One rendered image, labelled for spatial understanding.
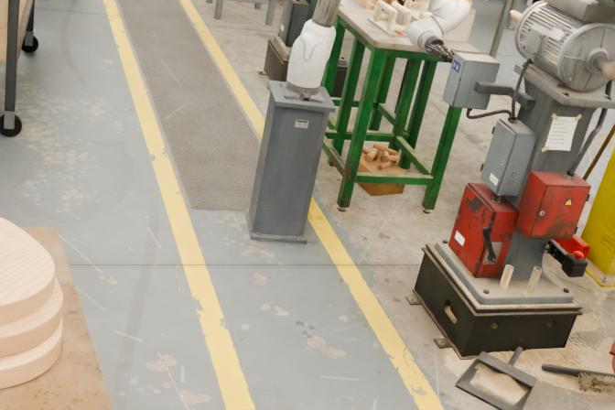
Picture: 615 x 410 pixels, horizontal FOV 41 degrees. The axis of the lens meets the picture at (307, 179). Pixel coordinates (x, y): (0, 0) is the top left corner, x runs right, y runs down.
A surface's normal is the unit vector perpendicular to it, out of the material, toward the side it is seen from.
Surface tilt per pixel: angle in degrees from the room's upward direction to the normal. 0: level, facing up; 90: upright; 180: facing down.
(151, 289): 0
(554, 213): 90
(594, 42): 83
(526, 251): 90
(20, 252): 0
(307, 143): 90
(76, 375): 0
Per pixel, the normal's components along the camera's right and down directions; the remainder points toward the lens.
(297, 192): 0.16, 0.44
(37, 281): 0.18, -0.89
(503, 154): -0.94, -0.04
